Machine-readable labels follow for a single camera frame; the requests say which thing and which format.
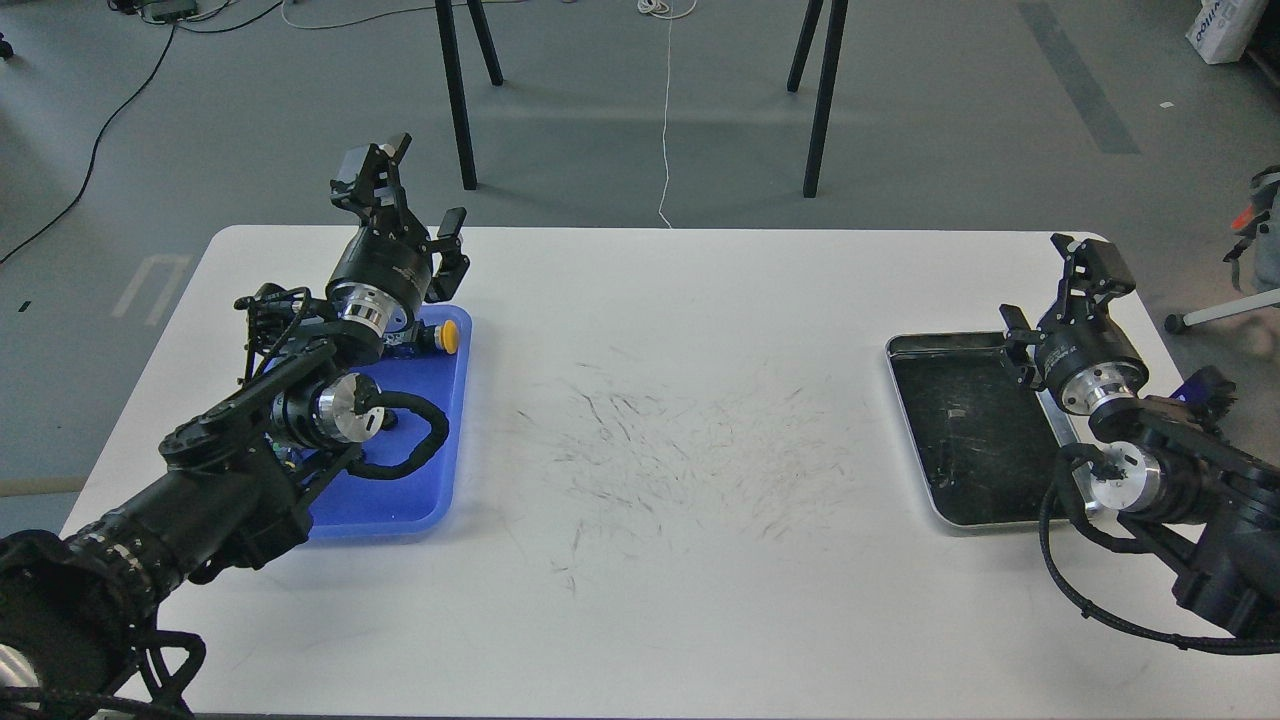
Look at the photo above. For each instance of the yellow push button switch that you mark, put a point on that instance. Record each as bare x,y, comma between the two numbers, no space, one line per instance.
423,339

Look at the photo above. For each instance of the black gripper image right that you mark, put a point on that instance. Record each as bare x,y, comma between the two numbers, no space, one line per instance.
1083,358

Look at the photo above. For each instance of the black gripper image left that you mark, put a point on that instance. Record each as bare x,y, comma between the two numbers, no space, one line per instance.
390,270

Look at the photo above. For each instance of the black table legs left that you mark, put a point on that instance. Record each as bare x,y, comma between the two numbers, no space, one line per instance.
455,83

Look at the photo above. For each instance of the black table legs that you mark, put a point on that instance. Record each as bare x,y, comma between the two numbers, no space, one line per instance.
831,54
455,83

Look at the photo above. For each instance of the black table legs right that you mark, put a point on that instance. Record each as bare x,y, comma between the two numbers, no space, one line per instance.
831,54

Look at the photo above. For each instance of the blue plastic tray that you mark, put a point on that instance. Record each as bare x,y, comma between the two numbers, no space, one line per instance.
353,507

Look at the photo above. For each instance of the silver metal tray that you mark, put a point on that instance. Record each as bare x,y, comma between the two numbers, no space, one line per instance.
986,447

